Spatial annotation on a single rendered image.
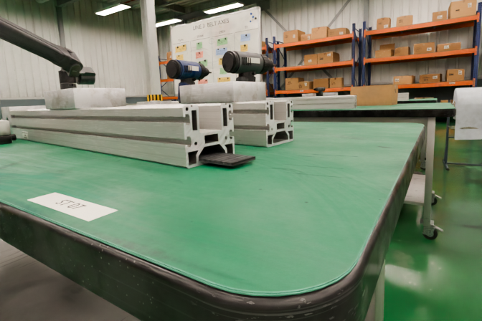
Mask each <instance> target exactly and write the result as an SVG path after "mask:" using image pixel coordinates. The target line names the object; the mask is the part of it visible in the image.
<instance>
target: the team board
mask: <svg viewBox="0 0 482 321"><path fill-rule="evenodd" d="M170 35H171V55H172V59H178V60H184V61H190V62H197V63H202V64H203V65H204V66H205V67H206V68H207V69H208V70H209V71H210V72H212V73H211V74H209V75H208V76H206V77H204V78H203V79H202V80H196V81H194V82H195V84H196V85H199V84H207V83H216V82H231V81H236V78H237V77H238V74H232V73H227V72H225V71H224V69H223V66H222V58H223V56H224V54H225V52H227V51H240V52H252V53H258V54H262V37H261V13H260V7H259V6H255V7H253V8H250V9H245V10H241V11H236V12H232V13H229V14H223V15H220V16H214V17H211V18H208V19H202V20H199V21H193V22H190V23H186V24H181V25H178V26H174V27H170ZM255 77H256V82H263V75H260V74H257V75H255ZM179 83H180V80H175V79H174V96H176V97H178V86H179Z"/></svg>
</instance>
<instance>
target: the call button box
mask: <svg viewBox="0 0 482 321"><path fill-rule="evenodd" d="M13 140H16V135H15V134H11V131H10V125H9V121H8V120H0V145H2V144H9V143H12V141H13Z"/></svg>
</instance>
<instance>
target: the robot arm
mask: <svg viewBox="0 0 482 321"><path fill-rule="evenodd" d="M0 39H3V40H4V41H6V42H9V43H11V44H13V45H16V46H18V47H20V48H22V49H25V50H27V51H28V52H31V53H33V54H35V55H37V56H40V57H42V58H44V59H46V60H48V61H50V62H51V63H52V64H55V65H57V66H58V67H61V70H60V71H58V74H59V80H60V89H61V90H63V89H70V88H77V85H76V83H77V84H78V85H94V84H95V76H96V74H95V72H94V71H93V69H92V68H91V67H83V64H82V62H81V61H80V60H79V58H78V57H77V55H76V54H75V53H74V52H73V51H72V50H70V49H68V48H67V47H65V48H64V47H61V46H60V45H56V44H53V43H51V42H49V41H47V40H46V39H43V38H41V37H39V36H38V35H36V34H34V33H32V32H30V31H28V30H26V29H24V28H22V27H20V26H19V25H17V24H15V23H13V22H11V21H9V20H7V19H5V18H3V17H2V16H0Z"/></svg>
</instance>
